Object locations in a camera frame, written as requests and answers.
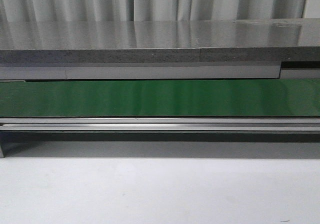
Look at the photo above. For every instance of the green conveyor belt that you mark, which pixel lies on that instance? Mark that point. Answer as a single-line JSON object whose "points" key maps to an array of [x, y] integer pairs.
{"points": [[161, 98]]}

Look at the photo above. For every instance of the grey stone counter slab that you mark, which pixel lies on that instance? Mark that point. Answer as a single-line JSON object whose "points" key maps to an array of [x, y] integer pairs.
{"points": [[160, 41]]}

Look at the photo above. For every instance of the grey cabinet front panel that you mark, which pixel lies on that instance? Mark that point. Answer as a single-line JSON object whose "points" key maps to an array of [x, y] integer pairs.
{"points": [[162, 70]]}

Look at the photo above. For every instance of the white pleated curtain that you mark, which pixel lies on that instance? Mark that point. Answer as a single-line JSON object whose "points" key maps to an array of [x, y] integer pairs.
{"points": [[161, 10]]}

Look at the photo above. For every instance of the aluminium conveyor frame rail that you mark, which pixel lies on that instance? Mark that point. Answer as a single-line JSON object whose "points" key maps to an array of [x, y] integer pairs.
{"points": [[265, 137]]}

